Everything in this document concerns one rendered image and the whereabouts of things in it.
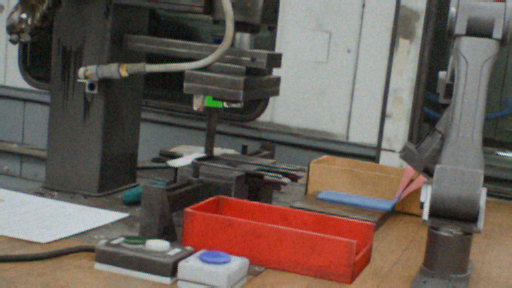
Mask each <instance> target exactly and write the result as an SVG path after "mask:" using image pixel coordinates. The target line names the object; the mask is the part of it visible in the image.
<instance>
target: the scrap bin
mask: <svg viewBox="0 0 512 288"><path fill-rule="evenodd" d="M375 226H376V223H372V222H366V221H361V220H355V219H350V218H345V217H340V216H334V215H329V214H323V213H318V212H313V211H302V210H296V209H291V208H286V207H281V206H275V205H269V204H264V203H259V202H254V201H248V200H243V199H237V198H232V197H227V196H221V195H217V196H215V197H212V198H210V199H207V200H205V201H203V202H200V203H199V204H196V205H194V206H192V207H189V208H187V209H184V212H183V222H182V234H181V244H180V245H182V246H191V247H192V248H194V249H195V253H197V252H199V251H200V250H201V249H205V250H207V251H221V252H225V253H227V254H228V255H230V256H235V257H240V258H241V257H245V258H246V259H248V260H249V264H250V265H255V266H259V267H264V268H269V269H274V270H283V271H288V272H292V273H297V274H302V275H307V276H312V277H317V278H321V279H326V280H331V281H336V282H341V283H346V284H352V282H353V281H354V280H355V279H356V278H357V277H358V275H359V274H360V273H361V272H362V271H363V270H364V269H365V268H366V267H367V266H368V265H369V263H370V262H371V255H372V247H373V240H374V233H375Z"/></svg>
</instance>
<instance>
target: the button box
mask: <svg viewBox="0 0 512 288"><path fill-rule="evenodd" d="M126 236H128V234H122V235H121V236H119V237H116V238H114V239H111V240H109V241H106V240H102V241H100V242H99V244H98V245H97V246H75V247H70V248H66V249H61V250H56V251H50V252H44V253H37V254H22V255H0V261H30V260H40V259H46V258H52V257H57V256H63V255H67V254H72V253H77V252H95V253H94V261H95V262H96V263H95V265H94V268H95V269H99V270H103V271H108V272H113V273H117V274H122V275H126V276H130V277H135V278H144V279H149V280H153V281H158V282H162V283H167V284H169V283H172V282H173V281H175V280H177V279H178V277H177V275H178V265H179V263H180V262H182V261H183V260H185V259H187V258H189V257H191V256H192V255H194V254H195V249H194V248H192V247H191V246H182V245H177V244H169V248H167V249H151V248H148V247H146V244H145V245H139V246H134V245H127V244H125V243H124V238H125V237H126Z"/></svg>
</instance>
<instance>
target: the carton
mask: <svg viewBox="0 0 512 288"><path fill-rule="evenodd" d="M405 169H406V168H402V167H395V166H389V165H383V164H377V163H371V162H365V161H359V160H353V159H347V158H341V157H335V156H329V155H323V156H321V157H319V158H317V159H315V160H313V161H310V162H309V165H308V174H307V182H306V190H305V196H307V195H308V194H310V193H312V192H314V191H315V190H320V191H324V190H330V191H336V192H342V193H347V194H353V195H359V196H366V197H372V198H377V199H383V200H389V201H394V200H393V198H394V197H395V195H396V193H397V191H398V189H399V187H400V185H401V183H402V179H403V176H404V172H405ZM418 175H419V173H418V172H417V171H416V172H415V173H414V175H413V176H412V177H411V179H410V180H409V182H408V183H406V186H405V188H404V190H406V188H407V187H408V185H409V184H410V183H412V182H413V181H414V180H415V179H416V177H417V176H418ZM421 194H422V186H421V187H419V188H417V189H415V190H413V191H411V192H410V193H408V194H407V195H406V196H405V197H404V198H403V199H402V200H401V201H399V202H398V203H397V202H396V204H395V210H394V212H399V213H405V214H410V215H415V216H421V217H423V211H424V210H421V209H419V208H420V204H419V203H420V201H421V200H420V198H421Z"/></svg>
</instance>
